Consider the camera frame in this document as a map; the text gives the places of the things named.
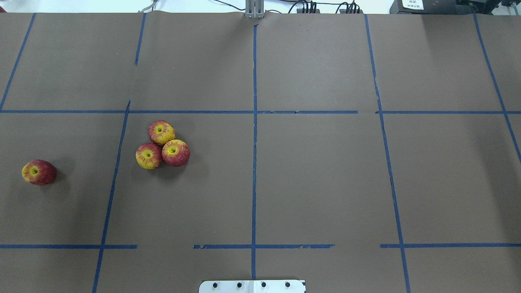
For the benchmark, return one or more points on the carried red yellow apple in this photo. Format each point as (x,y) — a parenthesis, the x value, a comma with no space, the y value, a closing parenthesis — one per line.
(39,172)

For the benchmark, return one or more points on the red yellow apple front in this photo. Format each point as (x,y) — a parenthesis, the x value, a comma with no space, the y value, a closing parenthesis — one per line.
(176,153)

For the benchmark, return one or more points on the red yellow apple left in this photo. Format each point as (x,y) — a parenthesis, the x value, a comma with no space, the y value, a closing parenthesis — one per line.
(160,132)

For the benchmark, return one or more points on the red yellow apple back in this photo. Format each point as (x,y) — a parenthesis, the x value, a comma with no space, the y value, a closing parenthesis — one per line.
(149,156)

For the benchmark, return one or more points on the black box device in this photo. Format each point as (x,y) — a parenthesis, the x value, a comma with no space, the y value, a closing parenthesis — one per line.
(429,7)

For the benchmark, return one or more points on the aluminium frame post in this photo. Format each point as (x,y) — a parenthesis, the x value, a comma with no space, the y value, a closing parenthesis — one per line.
(254,9)

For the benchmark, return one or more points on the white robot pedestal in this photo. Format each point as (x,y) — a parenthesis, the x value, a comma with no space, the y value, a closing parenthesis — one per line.
(253,286)

